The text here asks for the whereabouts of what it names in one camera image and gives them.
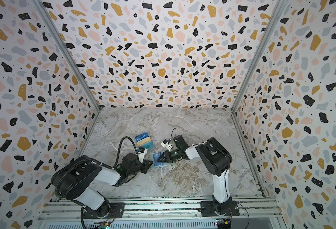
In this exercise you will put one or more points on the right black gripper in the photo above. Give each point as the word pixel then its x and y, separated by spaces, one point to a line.
pixel 169 155

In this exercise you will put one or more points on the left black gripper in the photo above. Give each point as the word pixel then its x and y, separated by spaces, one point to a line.
pixel 146 165

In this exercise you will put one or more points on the green card holder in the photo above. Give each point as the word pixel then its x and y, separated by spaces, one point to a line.
pixel 159 159

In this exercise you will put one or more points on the teal VIP credit card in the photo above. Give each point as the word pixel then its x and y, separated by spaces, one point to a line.
pixel 149 146

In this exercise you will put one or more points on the blue VIP credit card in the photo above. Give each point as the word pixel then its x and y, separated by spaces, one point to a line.
pixel 155 157

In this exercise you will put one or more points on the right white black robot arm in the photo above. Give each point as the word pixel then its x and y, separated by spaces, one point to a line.
pixel 216 159

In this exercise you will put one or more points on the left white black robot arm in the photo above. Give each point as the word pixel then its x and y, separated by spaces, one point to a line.
pixel 73 181

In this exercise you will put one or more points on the beige credit card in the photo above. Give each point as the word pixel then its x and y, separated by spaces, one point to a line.
pixel 143 141

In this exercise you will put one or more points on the dark blue credit card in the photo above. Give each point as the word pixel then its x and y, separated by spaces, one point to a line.
pixel 141 136

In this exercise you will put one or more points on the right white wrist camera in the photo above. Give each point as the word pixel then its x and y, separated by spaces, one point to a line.
pixel 167 144

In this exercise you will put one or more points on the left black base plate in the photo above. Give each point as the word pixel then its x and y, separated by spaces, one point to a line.
pixel 106 211

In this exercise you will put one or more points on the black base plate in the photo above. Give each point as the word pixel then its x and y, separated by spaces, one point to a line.
pixel 106 211
pixel 214 208

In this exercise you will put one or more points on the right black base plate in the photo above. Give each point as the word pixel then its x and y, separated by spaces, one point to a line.
pixel 214 208

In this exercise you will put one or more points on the aluminium rail frame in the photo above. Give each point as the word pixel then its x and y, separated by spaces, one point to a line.
pixel 251 212

